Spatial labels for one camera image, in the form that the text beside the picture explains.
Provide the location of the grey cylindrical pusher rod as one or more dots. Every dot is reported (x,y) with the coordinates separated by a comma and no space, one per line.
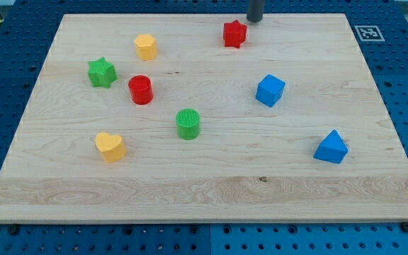
(254,13)

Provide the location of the red star block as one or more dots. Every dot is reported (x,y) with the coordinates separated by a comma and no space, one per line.
(234,33)

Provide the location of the yellow hexagon block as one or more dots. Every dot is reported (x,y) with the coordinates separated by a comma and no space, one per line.
(146,47)

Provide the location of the green star block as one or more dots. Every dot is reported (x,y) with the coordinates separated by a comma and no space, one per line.
(101,73)

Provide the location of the blue cube block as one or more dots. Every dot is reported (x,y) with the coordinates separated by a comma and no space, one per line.
(269,90)

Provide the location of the white fiducial marker tag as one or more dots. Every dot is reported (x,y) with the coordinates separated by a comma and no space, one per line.
(369,33)

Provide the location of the wooden board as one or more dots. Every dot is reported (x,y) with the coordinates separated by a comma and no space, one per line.
(250,162)

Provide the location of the green cylinder block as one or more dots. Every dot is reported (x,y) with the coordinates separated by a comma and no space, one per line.
(188,124)

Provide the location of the red cylinder block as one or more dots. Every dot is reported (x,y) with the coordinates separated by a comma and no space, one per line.
(140,89)

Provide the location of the blue triangle block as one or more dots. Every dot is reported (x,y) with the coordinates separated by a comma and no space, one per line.
(332,148)

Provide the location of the yellow heart block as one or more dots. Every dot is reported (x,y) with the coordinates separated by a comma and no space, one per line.
(111,147)

